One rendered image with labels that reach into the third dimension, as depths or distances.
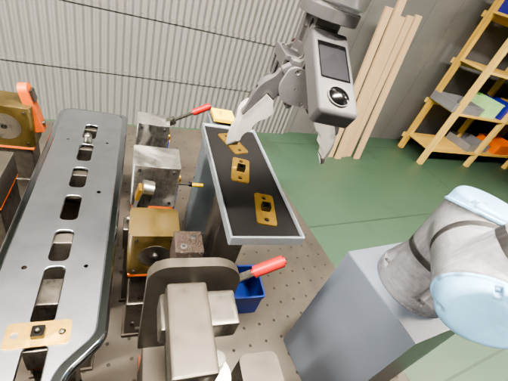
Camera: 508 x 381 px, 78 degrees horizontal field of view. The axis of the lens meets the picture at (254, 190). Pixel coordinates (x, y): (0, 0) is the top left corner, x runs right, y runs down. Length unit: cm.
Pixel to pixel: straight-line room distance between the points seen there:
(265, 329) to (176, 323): 63
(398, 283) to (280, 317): 46
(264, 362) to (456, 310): 27
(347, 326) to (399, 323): 14
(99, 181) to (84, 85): 210
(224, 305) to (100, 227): 37
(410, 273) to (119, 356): 67
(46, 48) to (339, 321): 257
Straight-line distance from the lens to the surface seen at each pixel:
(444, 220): 60
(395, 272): 67
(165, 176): 72
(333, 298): 76
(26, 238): 72
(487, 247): 50
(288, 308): 105
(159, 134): 96
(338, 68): 37
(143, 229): 61
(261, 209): 58
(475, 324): 51
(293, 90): 41
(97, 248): 68
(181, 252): 55
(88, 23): 273
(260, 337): 97
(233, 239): 51
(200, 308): 40
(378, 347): 71
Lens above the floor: 153
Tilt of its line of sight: 36 degrees down
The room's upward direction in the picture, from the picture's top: 21 degrees clockwise
